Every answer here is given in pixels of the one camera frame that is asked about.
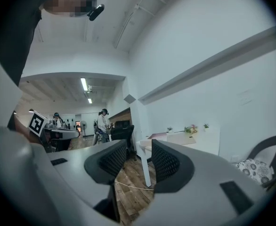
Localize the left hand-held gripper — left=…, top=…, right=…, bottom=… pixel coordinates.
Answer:
left=27, top=111, right=80, bottom=153

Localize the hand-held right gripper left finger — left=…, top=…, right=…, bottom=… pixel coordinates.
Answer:
left=46, top=139, right=129, bottom=223

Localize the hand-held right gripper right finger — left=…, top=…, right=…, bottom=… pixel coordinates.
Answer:
left=133, top=139, right=267, bottom=226

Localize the person's left forearm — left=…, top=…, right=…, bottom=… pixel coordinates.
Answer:
left=13, top=113, right=35, bottom=144

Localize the standing fan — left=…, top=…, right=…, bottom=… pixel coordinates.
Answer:
left=81, top=121, right=89, bottom=138

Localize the black office chair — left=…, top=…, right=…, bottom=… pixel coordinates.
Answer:
left=110, top=124, right=135, bottom=161

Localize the pink flower bunch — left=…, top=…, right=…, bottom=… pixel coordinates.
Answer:
left=184, top=124, right=199, bottom=135

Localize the white table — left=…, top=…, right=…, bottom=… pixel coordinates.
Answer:
left=135, top=126, right=221, bottom=188

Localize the floral cushion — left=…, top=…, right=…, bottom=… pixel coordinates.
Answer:
left=235, top=158, right=275, bottom=186

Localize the black round chair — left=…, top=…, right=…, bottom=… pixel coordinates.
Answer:
left=246, top=134, right=276, bottom=192

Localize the person's dark shirt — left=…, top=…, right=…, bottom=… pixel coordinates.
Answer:
left=0, top=0, right=44, bottom=87

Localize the white ceiling pipe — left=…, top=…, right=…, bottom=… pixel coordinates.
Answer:
left=114, top=0, right=167, bottom=49

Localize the white floor cable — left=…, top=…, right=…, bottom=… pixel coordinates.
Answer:
left=114, top=180, right=155, bottom=192

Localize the grey wall panel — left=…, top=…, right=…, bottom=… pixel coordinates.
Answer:
left=123, top=94, right=137, bottom=105

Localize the grey wall ledge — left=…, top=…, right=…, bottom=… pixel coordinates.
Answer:
left=138, top=25, right=276, bottom=106

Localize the black head camera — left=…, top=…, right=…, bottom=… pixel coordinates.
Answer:
left=87, top=4, right=105, bottom=22

